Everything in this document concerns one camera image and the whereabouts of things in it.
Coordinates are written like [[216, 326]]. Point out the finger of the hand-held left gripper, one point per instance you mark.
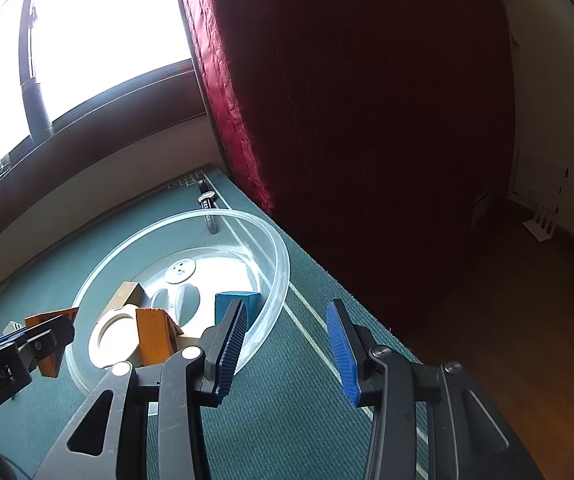
[[47, 337]]

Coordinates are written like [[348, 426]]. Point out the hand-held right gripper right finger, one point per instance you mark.
[[342, 355]]

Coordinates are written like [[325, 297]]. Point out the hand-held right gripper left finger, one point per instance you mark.
[[229, 355]]

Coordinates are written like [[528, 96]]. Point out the orange wedge block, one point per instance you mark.
[[153, 335], [52, 317]]

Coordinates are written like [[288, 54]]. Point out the blue block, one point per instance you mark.
[[227, 302]]

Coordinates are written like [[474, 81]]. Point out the round white lid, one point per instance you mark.
[[102, 345]]

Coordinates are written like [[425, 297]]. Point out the long plain wooden block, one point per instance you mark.
[[124, 296]]

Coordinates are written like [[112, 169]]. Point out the clear plastic bowl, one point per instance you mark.
[[267, 260]]

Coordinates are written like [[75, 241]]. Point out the black wristwatch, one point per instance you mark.
[[207, 195]]

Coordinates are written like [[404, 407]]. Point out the drinking glass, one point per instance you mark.
[[1, 165]]

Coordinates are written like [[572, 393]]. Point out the black flask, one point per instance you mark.
[[37, 105]]

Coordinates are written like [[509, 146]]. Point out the white rack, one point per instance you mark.
[[542, 225]]

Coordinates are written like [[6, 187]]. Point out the red quilted cloth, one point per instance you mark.
[[342, 110]]

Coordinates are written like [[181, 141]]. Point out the wooden window frame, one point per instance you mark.
[[117, 105]]

